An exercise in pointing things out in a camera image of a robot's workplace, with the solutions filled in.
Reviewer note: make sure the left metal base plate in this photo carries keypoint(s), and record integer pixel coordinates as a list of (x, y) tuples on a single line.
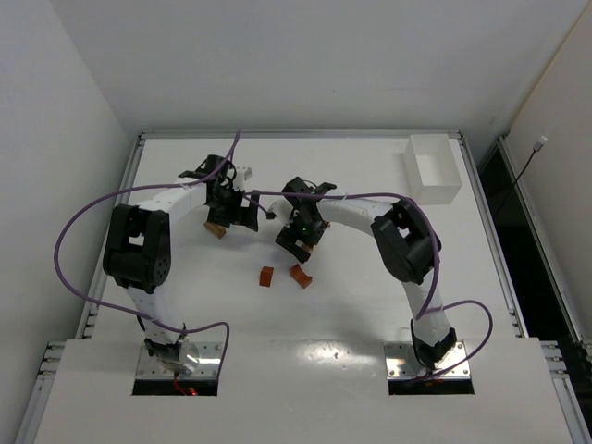
[(198, 361)]

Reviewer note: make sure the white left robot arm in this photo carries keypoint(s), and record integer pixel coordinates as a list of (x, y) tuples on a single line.
[(138, 250)]

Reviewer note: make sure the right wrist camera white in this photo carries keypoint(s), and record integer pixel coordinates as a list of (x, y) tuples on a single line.
[(280, 210)]

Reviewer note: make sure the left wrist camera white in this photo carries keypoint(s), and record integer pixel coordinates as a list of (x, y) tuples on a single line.
[(243, 174)]

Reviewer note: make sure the dark orange notched block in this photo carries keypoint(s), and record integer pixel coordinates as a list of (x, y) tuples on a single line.
[(303, 279)]

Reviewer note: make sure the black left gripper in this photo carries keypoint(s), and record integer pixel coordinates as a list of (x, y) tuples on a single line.
[(229, 215)]

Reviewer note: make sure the dark orange wood cube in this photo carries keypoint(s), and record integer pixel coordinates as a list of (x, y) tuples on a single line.
[(266, 276)]

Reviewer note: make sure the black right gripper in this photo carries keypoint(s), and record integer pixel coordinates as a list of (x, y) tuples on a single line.
[(293, 239)]

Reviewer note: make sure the black wall cable white plug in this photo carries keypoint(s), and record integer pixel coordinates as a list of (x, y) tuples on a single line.
[(537, 147)]

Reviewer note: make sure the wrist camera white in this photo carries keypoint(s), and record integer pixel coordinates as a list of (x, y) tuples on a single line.
[(280, 210), (243, 174)]

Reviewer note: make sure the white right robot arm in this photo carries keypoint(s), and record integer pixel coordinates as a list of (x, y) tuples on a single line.
[(408, 247)]

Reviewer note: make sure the brown long wood block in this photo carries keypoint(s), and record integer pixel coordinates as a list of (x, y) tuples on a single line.
[(217, 231)]

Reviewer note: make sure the white perforated basket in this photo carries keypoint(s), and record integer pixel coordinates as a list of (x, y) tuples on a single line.
[(432, 174)]

